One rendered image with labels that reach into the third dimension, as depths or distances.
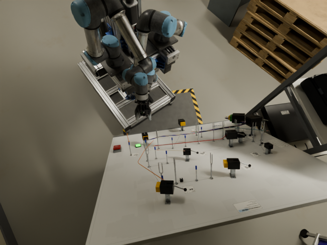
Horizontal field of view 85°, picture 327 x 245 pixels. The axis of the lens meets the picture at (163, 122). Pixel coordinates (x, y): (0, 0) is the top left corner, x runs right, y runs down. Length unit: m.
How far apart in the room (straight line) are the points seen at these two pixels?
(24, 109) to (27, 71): 0.67
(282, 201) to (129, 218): 0.62
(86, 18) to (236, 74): 2.71
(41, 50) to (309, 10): 3.97
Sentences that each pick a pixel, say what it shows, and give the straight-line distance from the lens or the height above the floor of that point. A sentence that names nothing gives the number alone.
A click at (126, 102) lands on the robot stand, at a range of 2.48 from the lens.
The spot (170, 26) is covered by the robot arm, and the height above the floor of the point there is 1.62.
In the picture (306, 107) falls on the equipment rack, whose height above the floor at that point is 1.46.
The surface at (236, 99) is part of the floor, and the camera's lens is 3.07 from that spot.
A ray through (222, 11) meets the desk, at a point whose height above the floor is 0.15.
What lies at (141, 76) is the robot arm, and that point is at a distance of 1.01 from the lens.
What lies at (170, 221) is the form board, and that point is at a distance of 0.77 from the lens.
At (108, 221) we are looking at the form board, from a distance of 0.83.
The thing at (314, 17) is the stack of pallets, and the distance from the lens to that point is 3.25.
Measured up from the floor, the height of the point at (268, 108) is 1.12.
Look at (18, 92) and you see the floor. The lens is 3.37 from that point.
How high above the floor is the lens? 2.37
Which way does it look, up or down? 67 degrees down
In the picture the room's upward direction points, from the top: 11 degrees clockwise
